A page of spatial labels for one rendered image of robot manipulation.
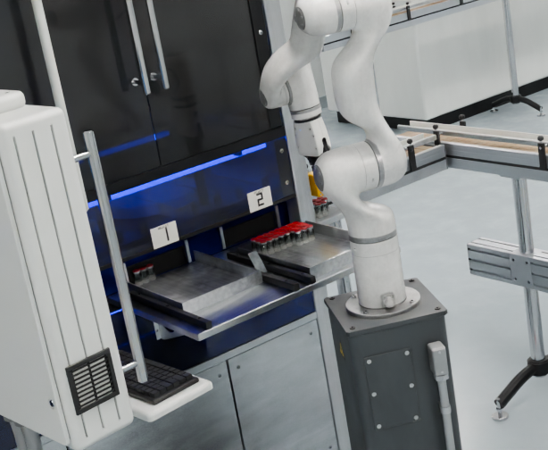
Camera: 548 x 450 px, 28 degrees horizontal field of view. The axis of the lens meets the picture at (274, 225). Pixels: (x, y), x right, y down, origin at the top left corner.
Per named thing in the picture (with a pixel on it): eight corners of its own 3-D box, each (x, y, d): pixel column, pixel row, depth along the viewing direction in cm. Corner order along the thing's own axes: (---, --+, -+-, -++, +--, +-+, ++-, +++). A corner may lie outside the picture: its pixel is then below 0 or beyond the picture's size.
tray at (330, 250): (239, 258, 330) (237, 247, 329) (308, 230, 344) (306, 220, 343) (311, 279, 303) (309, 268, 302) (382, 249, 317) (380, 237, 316)
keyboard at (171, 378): (62, 370, 292) (61, 362, 291) (106, 349, 300) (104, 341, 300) (154, 405, 263) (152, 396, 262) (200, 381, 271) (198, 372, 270)
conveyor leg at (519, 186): (521, 376, 404) (499, 173, 381) (538, 366, 408) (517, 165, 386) (541, 382, 397) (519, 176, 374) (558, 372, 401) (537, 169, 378)
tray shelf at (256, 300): (108, 303, 319) (106, 296, 318) (298, 226, 356) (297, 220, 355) (199, 341, 281) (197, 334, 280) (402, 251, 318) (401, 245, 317)
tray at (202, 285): (121, 290, 321) (119, 279, 320) (196, 261, 334) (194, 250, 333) (184, 315, 294) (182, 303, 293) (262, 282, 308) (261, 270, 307)
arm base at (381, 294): (430, 308, 276) (420, 237, 271) (356, 325, 274) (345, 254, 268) (408, 283, 294) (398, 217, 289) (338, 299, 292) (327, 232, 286)
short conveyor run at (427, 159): (300, 229, 358) (292, 183, 353) (271, 222, 370) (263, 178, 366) (451, 170, 395) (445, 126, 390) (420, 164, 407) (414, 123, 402)
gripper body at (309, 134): (285, 118, 305) (294, 156, 308) (307, 119, 297) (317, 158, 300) (306, 109, 309) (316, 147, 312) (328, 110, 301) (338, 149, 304)
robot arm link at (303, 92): (294, 112, 297) (325, 103, 300) (282, 65, 293) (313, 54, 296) (281, 111, 304) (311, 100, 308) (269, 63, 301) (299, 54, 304)
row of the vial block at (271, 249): (260, 256, 328) (257, 241, 327) (307, 237, 338) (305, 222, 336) (264, 257, 326) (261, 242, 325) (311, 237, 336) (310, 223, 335)
